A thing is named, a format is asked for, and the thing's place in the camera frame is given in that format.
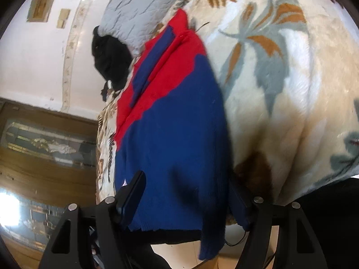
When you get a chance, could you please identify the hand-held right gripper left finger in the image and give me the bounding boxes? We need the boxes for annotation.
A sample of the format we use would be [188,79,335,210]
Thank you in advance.
[38,170,147,269]

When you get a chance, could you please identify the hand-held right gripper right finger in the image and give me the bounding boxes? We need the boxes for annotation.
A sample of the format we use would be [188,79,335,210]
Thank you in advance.
[228,179,328,269]

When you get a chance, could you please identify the red and blue sweater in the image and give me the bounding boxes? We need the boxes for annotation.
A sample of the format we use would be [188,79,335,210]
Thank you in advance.
[114,8,250,261]

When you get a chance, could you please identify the wooden door with stained glass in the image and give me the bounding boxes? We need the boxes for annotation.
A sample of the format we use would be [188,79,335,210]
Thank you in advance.
[0,97,99,262]

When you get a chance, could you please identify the cream leaf print blanket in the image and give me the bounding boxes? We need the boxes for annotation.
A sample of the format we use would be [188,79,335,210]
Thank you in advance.
[95,0,359,226]

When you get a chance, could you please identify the black cloth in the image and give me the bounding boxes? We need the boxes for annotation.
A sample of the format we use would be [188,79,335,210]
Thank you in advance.
[91,26,134,90]

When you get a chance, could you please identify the grey quilted pillow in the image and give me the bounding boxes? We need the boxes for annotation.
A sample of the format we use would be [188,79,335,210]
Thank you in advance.
[99,0,194,58]

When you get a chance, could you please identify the black cable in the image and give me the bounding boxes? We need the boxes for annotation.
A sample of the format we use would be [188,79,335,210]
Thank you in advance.
[224,227,248,246]

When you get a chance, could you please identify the small framed wall picture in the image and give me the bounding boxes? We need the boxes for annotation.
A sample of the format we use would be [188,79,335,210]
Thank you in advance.
[57,8,71,28]

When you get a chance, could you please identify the large framed wall picture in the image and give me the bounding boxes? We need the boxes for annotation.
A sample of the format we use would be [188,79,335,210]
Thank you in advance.
[26,0,60,23]

